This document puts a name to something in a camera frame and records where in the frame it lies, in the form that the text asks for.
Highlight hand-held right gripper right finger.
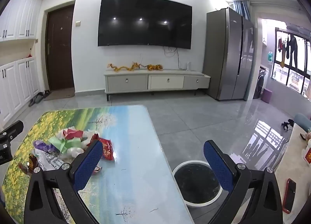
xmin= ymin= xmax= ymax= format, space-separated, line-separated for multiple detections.
xmin=204 ymin=140 xmax=283 ymax=224

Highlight white printed plastic bag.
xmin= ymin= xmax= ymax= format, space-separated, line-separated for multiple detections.
xmin=31 ymin=148 xmax=73 ymax=171

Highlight brown candy wrapper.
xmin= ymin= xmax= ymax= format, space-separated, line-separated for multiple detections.
xmin=18 ymin=155 xmax=37 ymax=173

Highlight blue curtain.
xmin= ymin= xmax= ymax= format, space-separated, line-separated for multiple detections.
xmin=233 ymin=0 xmax=252 ymax=21

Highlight black wall television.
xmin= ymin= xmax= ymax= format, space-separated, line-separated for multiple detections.
xmin=98 ymin=0 xmax=193 ymax=50

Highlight purple stool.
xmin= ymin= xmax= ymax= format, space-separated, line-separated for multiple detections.
xmin=262 ymin=89 xmax=274 ymax=101

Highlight dark brown door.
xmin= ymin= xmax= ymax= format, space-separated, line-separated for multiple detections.
xmin=46 ymin=4 xmax=75 ymax=91

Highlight purple plastic bag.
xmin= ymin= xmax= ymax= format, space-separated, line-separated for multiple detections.
xmin=33 ymin=140 xmax=50 ymax=150

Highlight television cables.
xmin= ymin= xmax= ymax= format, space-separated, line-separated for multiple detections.
xmin=163 ymin=46 xmax=185 ymax=70

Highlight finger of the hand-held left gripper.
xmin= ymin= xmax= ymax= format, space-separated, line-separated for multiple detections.
xmin=0 ymin=121 xmax=24 ymax=143

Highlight red white wrapper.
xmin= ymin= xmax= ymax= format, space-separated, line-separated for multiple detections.
xmin=56 ymin=128 xmax=84 ymax=140

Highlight red phone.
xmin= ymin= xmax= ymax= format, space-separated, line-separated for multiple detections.
xmin=282 ymin=178 xmax=297 ymax=214

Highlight cream side table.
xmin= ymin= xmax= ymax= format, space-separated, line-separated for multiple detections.
xmin=274 ymin=122 xmax=311 ymax=224

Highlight hanging black pants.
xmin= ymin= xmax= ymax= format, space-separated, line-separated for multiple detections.
xmin=285 ymin=34 xmax=299 ymax=67

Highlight white floor cabinets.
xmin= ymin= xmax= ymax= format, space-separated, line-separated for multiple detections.
xmin=0 ymin=56 xmax=40 ymax=128

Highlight long golden dragon ornament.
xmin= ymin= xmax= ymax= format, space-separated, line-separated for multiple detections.
xmin=107 ymin=63 xmax=144 ymax=72

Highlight white television cabinet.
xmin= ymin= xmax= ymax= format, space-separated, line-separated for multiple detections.
xmin=104 ymin=69 xmax=211 ymax=101

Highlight brown doormat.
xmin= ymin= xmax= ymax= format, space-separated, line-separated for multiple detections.
xmin=44 ymin=88 xmax=75 ymax=101

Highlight white tissue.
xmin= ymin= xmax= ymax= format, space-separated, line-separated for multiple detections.
xmin=83 ymin=129 xmax=100 ymax=145

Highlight white round trash bin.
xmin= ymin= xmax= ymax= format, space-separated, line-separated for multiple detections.
xmin=172 ymin=160 xmax=223 ymax=206

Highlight grey double-door refrigerator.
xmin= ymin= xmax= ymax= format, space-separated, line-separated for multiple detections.
xmin=203 ymin=8 xmax=255 ymax=101

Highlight black-framed window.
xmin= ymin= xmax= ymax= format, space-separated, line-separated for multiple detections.
xmin=272 ymin=27 xmax=311 ymax=96

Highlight teal chair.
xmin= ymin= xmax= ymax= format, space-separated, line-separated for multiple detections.
xmin=294 ymin=113 xmax=311 ymax=132

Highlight red snack packet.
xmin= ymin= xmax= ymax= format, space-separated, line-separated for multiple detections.
xmin=93 ymin=134 xmax=114 ymax=161

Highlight washing machine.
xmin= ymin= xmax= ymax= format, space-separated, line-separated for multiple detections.
xmin=253 ymin=67 xmax=268 ymax=99

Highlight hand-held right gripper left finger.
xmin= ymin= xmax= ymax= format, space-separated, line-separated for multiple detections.
xmin=24 ymin=140 xmax=104 ymax=224

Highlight white wall cabinets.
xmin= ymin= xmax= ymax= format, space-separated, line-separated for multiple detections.
xmin=0 ymin=0 xmax=43 ymax=42

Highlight black tripod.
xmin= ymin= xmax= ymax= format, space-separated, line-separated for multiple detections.
xmin=281 ymin=119 xmax=294 ymax=132

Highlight green paper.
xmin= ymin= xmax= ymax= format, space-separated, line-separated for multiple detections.
xmin=48 ymin=136 xmax=82 ymax=155

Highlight clear white plastic bag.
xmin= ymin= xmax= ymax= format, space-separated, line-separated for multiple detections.
xmin=66 ymin=147 xmax=85 ymax=160

